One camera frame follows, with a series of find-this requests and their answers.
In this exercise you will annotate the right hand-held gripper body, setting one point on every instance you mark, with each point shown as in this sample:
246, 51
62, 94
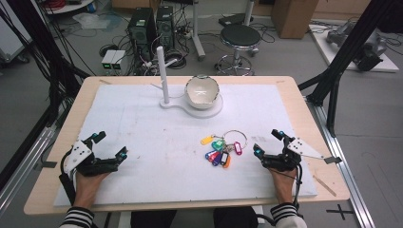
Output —
282, 162

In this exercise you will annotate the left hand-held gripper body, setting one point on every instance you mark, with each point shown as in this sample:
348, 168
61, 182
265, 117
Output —
83, 158

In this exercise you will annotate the person's right hand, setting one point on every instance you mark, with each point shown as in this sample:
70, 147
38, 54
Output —
285, 186

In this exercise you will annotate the person's left hand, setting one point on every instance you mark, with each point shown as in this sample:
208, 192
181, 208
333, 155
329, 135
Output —
86, 190

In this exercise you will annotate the grey tape piece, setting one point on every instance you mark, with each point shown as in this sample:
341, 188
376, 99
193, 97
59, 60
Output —
333, 160
46, 164

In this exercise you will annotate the white foam mat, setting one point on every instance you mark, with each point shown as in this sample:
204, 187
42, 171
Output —
158, 142

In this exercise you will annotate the thin wooden stick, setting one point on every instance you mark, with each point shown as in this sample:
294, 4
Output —
324, 186

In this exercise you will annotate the white power box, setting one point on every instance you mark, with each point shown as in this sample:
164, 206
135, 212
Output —
108, 60
118, 60

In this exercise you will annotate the white ceramic bowl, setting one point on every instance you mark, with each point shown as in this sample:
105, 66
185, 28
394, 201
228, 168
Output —
202, 95

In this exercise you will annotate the white stand with pole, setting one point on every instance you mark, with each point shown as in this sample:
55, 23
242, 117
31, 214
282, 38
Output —
163, 79

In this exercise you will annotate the person's dark trouser legs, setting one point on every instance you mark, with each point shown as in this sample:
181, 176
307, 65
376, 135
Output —
196, 219

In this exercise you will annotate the white platform board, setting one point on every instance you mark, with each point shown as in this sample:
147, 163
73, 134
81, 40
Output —
335, 60

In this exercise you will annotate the black round stool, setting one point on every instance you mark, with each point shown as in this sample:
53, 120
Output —
240, 35

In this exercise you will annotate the black computer tower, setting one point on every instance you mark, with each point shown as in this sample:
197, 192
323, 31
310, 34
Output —
141, 30
165, 25

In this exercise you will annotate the clear plastic sheet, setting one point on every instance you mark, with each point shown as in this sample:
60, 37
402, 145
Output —
95, 20

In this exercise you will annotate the brown cardboard box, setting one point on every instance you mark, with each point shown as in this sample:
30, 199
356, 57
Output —
293, 17

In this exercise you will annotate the flat black device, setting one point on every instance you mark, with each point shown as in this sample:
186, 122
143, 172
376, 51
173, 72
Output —
233, 19

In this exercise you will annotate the grey and black machine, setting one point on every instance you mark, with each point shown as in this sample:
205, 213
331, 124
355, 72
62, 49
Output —
370, 49

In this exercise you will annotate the white desk leg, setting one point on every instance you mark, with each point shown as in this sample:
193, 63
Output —
198, 31
249, 12

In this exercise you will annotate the round white table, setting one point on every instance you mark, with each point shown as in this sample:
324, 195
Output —
69, 6

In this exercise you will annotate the aluminium rail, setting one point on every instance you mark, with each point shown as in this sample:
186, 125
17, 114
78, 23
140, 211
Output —
345, 171
22, 171

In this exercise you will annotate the black metal frame strut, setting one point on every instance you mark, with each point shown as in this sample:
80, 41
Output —
348, 47

